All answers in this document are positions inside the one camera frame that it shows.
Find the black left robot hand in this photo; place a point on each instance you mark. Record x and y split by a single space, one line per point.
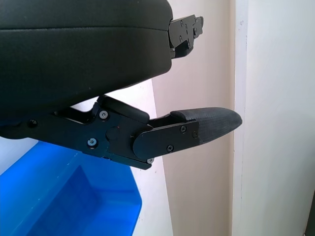
73 54

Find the blue plastic tray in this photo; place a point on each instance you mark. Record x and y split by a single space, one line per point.
73 196

